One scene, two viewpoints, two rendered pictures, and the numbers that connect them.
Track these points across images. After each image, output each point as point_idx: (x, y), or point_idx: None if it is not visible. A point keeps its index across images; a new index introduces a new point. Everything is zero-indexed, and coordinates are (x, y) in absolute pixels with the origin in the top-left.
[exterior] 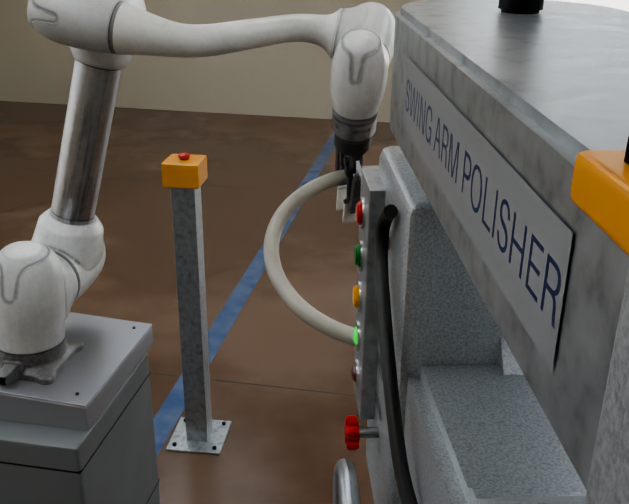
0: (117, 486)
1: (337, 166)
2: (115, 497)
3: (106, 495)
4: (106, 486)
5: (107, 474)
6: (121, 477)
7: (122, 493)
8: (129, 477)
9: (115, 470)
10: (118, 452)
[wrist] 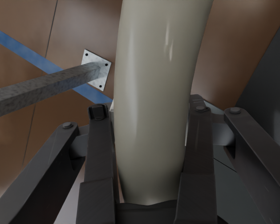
0: (232, 199)
1: (69, 188)
2: (237, 198)
3: (246, 213)
4: (245, 216)
5: (241, 219)
6: (225, 196)
7: (228, 190)
8: (216, 184)
9: (230, 208)
10: (222, 210)
